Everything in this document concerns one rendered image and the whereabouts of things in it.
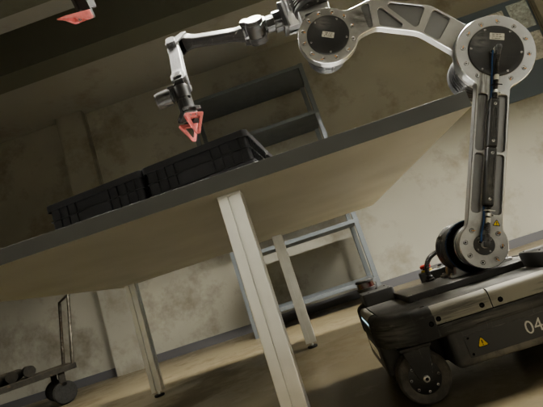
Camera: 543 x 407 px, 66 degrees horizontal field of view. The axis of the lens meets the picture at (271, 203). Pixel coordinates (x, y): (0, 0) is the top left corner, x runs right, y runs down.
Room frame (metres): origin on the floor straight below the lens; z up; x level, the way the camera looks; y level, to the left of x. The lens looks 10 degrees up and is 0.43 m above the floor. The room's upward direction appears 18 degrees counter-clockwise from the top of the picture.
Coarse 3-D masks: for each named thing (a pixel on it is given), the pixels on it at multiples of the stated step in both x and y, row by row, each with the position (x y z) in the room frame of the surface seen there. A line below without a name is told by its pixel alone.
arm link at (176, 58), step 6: (168, 42) 1.65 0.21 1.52; (174, 42) 1.66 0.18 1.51; (168, 48) 1.67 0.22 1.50; (174, 48) 1.66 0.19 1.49; (168, 54) 1.67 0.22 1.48; (174, 54) 1.63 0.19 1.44; (180, 54) 1.63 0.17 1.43; (174, 60) 1.59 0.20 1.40; (180, 60) 1.58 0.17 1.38; (174, 66) 1.55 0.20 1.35; (180, 66) 1.54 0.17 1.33; (174, 72) 1.51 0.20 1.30; (186, 72) 1.54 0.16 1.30; (186, 78) 1.46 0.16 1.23
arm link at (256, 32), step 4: (264, 20) 1.61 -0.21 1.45; (260, 24) 1.58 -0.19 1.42; (264, 24) 1.61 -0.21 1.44; (248, 28) 1.60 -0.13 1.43; (252, 28) 1.59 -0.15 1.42; (256, 28) 1.59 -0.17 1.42; (260, 28) 1.60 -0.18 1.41; (264, 28) 1.62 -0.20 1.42; (248, 32) 1.62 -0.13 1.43; (252, 32) 1.61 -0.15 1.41; (256, 32) 1.61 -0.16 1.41; (260, 32) 1.61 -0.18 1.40; (264, 32) 1.63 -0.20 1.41; (252, 36) 1.62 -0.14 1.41; (256, 36) 1.62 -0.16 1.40; (260, 36) 1.62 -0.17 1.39; (264, 36) 1.62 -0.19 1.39
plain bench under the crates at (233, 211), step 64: (384, 128) 0.94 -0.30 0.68; (448, 128) 1.09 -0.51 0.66; (192, 192) 0.96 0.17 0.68; (256, 192) 1.10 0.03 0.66; (320, 192) 1.44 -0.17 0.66; (384, 192) 2.07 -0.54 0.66; (0, 256) 0.98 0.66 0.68; (64, 256) 1.12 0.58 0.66; (128, 256) 1.47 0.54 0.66; (192, 256) 2.12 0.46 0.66; (256, 256) 1.01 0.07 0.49; (256, 320) 1.01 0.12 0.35
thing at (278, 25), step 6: (276, 6) 1.63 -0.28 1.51; (276, 12) 1.60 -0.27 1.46; (282, 12) 1.60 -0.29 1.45; (264, 18) 1.62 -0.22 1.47; (270, 18) 1.61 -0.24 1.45; (276, 18) 1.60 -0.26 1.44; (282, 18) 1.60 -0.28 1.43; (270, 24) 1.62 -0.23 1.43; (276, 24) 1.62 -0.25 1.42; (282, 24) 1.62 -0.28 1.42; (270, 30) 1.64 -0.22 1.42; (276, 30) 1.64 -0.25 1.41; (282, 30) 1.65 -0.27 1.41; (288, 30) 1.64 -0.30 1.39
